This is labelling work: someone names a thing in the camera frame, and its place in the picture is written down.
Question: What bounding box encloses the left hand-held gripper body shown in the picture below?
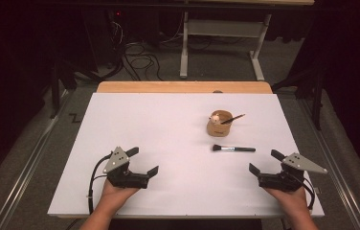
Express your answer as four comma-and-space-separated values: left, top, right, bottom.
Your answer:
102, 146, 150, 190

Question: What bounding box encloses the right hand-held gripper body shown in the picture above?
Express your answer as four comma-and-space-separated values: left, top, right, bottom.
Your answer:
258, 151, 328, 193

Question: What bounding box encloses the thick black makeup brush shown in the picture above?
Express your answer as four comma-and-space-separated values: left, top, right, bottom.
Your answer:
212, 144, 257, 153

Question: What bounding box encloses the round wooden brush holder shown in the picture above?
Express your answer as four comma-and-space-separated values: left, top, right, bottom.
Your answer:
206, 109, 235, 138

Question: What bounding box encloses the thin black gold-tipped brush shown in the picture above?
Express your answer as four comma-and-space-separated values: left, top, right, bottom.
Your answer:
219, 113, 246, 126

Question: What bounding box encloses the person's left hand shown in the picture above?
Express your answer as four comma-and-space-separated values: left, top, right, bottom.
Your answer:
100, 178, 140, 213

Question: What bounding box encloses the person's right hand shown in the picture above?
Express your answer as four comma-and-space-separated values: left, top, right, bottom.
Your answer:
263, 186, 310, 216

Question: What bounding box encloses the white table board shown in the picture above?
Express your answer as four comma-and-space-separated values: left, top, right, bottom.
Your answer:
47, 92, 326, 219

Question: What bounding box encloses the black floor stand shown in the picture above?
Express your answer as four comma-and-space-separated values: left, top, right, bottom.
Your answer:
272, 68, 326, 131
50, 60, 77, 120

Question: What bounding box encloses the wooden table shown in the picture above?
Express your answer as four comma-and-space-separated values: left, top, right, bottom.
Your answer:
96, 80, 274, 95

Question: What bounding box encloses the black computer case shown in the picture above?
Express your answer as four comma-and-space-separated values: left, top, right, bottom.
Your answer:
80, 9, 126, 70

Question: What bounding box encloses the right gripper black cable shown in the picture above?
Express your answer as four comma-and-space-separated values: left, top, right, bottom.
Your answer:
296, 176, 316, 211

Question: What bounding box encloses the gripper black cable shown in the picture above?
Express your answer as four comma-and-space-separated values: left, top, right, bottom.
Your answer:
86, 151, 115, 215
296, 176, 316, 211

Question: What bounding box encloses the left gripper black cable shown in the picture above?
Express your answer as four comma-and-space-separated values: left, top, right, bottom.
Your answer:
86, 151, 115, 215

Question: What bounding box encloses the metal floor rail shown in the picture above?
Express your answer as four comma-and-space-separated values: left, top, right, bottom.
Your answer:
297, 97, 360, 230
0, 89, 74, 230

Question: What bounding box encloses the bundle of black floor cables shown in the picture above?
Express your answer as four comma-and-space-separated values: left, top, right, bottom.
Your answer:
72, 20, 167, 82

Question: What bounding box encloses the white metal table frame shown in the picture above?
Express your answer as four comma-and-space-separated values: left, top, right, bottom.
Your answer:
179, 0, 316, 81

